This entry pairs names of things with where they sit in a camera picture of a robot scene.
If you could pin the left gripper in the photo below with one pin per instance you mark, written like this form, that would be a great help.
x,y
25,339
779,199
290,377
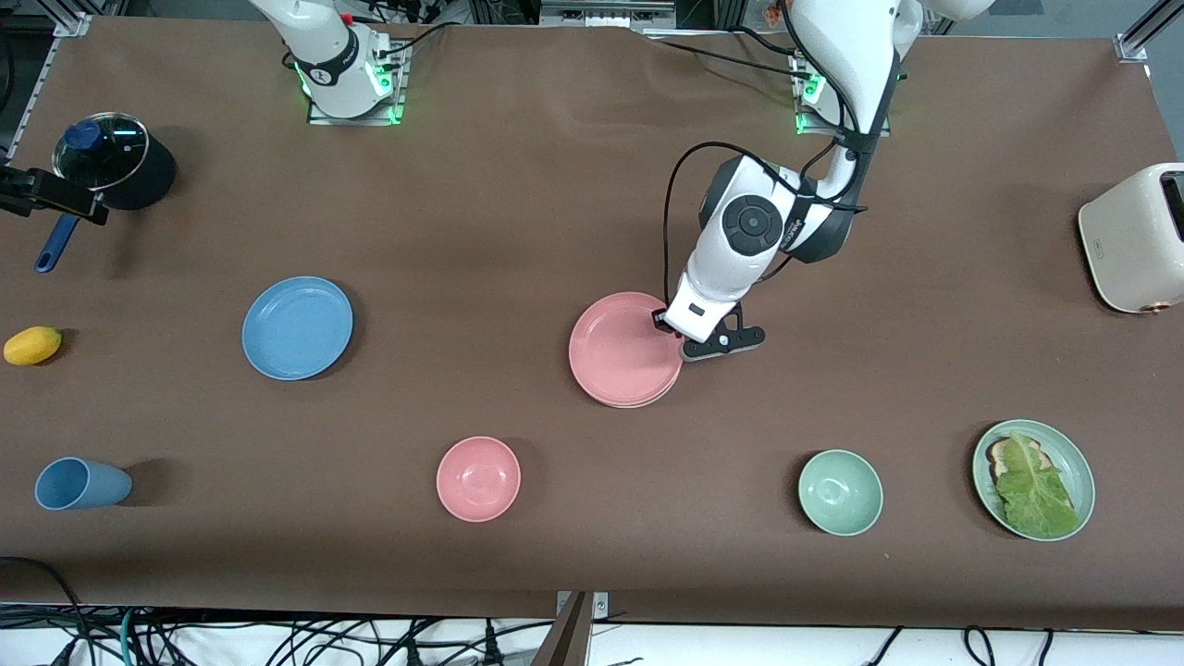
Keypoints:
x,y
660,321

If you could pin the pink shallow plate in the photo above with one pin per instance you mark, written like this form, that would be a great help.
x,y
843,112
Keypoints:
x,y
615,356

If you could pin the blue shallow plate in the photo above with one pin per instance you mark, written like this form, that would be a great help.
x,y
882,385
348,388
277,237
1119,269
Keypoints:
x,y
296,328

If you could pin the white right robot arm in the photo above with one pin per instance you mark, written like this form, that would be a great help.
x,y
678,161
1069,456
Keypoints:
x,y
324,55

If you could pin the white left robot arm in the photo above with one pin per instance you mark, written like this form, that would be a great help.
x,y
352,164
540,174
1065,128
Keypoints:
x,y
851,55

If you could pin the glass lid with blue knob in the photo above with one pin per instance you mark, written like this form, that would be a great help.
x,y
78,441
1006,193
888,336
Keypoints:
x,y
111,153

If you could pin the dark blue saucepan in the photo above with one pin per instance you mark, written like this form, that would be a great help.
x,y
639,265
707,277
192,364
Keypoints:
x,y
153,180

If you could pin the yellow lemon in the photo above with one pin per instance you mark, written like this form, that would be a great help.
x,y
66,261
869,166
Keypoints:
x,y
32,346

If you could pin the brown table cover mat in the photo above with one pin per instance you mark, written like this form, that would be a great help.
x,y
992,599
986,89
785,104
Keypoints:
x,y
518,203

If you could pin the small green bowl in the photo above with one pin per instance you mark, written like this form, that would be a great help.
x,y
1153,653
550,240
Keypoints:
x,y
840,492

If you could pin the small pink bowl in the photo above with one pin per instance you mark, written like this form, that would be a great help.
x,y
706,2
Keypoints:
x,y
478,479

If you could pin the blue cup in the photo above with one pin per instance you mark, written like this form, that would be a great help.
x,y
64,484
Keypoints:
x,y
88,486

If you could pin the silver metal box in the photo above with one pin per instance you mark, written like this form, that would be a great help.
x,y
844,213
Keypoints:
x,y
606,14

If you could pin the toasted bread slice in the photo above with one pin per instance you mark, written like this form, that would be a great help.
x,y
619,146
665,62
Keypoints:
x,y
997,455

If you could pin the green lettuce leaf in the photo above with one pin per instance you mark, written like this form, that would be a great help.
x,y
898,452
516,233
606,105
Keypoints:
x,y
1036,499

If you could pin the green shallow plate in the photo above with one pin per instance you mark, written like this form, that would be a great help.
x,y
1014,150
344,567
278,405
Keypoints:
x,y
1082,472

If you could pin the beige toaster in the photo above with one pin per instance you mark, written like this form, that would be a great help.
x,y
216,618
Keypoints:
x,y
1128,250

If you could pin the silver aluminium frame beam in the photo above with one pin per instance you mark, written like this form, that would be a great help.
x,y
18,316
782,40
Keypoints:
x,y
37,92
1147,32

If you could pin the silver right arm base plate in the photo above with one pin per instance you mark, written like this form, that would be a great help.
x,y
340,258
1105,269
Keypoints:
x,y
324,120

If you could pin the silver corner bracket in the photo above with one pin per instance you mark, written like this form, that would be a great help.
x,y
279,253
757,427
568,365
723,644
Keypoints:
x,y
601,606

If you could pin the dark profile post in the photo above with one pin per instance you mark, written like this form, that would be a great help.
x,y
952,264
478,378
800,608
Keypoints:
x,y
566,643

